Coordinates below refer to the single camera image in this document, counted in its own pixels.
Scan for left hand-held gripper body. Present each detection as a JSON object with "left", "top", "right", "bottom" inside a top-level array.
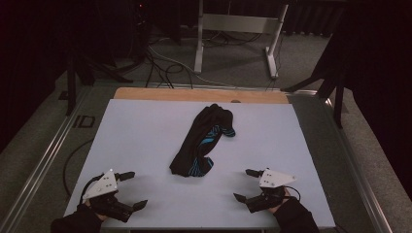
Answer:
[{"left": 81, "top": 168, "right": 135, "bottom": 223}]

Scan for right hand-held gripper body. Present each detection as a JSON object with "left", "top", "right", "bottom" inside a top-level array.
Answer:
[{"left": 246, "top": 168, "right": 297, "bottom": 214}]

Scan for black blue-striped shorts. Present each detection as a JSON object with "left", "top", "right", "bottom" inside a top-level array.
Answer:
[{"left": 168, "top": 103, "right": 237, "bottom": 179}]

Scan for person's right hand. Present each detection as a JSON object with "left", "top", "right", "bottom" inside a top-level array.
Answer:
[{"left": 267, "top": 187, "right": 292, "bottom": 215}]

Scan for person's left hand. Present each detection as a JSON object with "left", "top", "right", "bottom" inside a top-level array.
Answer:
[{"left": 83, "top": 198, "right": 110, "bottom": 222}]

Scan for white table mat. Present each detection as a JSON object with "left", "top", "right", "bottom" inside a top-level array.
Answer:
[{"left": 63, "top": 98, "right": 336, "bottom": 229}]

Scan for black metal stand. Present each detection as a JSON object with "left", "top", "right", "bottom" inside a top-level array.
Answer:
[
  {"left": 65, "top": 48, "right": 134, "bottom": 117},
  {"left": 281, "top": 64, "right": 345, "bottom": 129}
]

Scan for left hand-held gripper cable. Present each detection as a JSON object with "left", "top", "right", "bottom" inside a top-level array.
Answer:
[{"left": 79, "top": 174, "right": 105, "bottom": 197}]

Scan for hand-held gripper cable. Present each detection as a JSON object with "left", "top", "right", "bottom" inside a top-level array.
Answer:
[
  {"left": 79, "top": 174, "right": 105, "bottom": 197},
  {"left": 284, "top": 184, "right": 302, "bottom": 202}
]

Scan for right hand-held gripper cable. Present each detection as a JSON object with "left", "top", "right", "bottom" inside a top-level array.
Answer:
[{"left": 284, "top": 184, "right": 302, "bottom": 202}]

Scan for black floor cable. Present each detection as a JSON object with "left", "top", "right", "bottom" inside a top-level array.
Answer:
[{"left": 62, "top": 138, "right": 95, "bottom": 199}]

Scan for aluminium floor rail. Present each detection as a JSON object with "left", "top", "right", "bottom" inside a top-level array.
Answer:
[
  {"left": 145, "top": 82, "right": 320, "bottom": 95},
  {"left": 0, "top": 86, "right": 95, "bottom": 233},
  {"left": 319, "top": 93, "right": 395, "bottom": 233}
]

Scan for bundle of black floor cables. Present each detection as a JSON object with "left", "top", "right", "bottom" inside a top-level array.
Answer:
[{"left": 144, "top": 48, "right": 195, "bottom": 89}]

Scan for white floor cable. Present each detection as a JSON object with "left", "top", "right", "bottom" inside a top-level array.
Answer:
[{"left": 148, "top": 45, "right": 237, "bottom": 88}]

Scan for white metal desk frame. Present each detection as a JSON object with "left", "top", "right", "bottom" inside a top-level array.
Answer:
[{"left": 193, "top": 0, "right": 290, "bottom": 80}]

